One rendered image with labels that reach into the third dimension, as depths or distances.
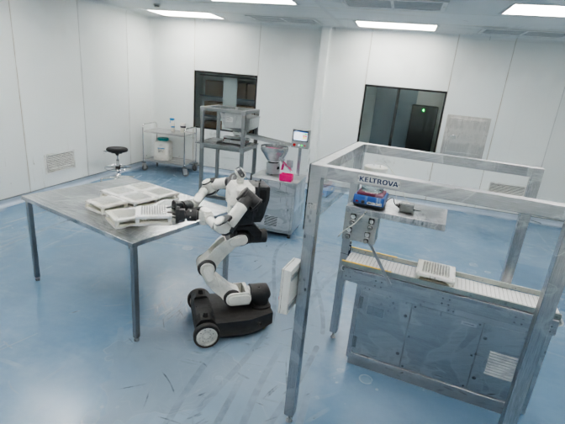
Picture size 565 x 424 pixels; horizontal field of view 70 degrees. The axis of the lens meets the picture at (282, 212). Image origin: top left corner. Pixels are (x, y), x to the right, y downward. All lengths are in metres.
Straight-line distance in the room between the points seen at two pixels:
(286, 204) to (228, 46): 4.05
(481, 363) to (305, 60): 6.04
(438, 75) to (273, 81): 2.90
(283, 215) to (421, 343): 2.75
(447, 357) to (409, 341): 0.26
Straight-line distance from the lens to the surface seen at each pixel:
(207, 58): 8.49
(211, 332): 3.25
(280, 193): 5.15
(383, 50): 7.65
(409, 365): 3.19
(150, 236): 3.09
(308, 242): 2.11
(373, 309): 3.01
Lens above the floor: 2.00
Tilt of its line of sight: 18 degrees down
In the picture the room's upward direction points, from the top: 5 degrees clockwise
